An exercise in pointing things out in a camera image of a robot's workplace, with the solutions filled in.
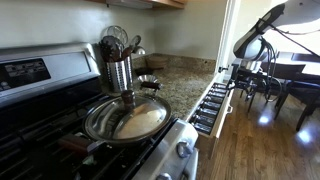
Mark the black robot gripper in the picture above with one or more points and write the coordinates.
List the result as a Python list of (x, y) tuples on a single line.
[(245, 80)]

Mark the wooden spice drawer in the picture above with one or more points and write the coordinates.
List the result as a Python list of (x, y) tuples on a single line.
[(209, 115)]

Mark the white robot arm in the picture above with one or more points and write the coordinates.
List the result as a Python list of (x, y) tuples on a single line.
[(253, 48)]

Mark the dark wooden chair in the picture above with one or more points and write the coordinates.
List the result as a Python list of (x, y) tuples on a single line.
[(304, 87)]

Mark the dark wooden dining table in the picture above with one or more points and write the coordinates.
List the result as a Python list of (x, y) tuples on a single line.
[(311, 62)]

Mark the round wooden bowl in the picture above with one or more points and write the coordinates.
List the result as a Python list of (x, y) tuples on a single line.
[(156, 62)]

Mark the small steel measuring cup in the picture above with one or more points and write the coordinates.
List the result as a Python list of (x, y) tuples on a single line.
[(149, 81)]

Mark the small black dish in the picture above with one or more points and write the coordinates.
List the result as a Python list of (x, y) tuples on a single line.
[(143, 71)]

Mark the frying pan with glass lid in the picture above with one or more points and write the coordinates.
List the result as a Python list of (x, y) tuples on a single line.
[(123, 121)]

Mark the perforated steel utensil holder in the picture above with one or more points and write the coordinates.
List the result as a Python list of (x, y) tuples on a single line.
[(117, 76)]

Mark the stainless steel gas stove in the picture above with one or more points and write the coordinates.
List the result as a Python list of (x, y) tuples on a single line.
[(46, 93)]

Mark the black door handle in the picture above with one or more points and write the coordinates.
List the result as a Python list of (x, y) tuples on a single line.
[(221, 69)]

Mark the wire skimmer utensil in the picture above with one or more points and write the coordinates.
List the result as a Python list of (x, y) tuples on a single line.
[(117, 32)]

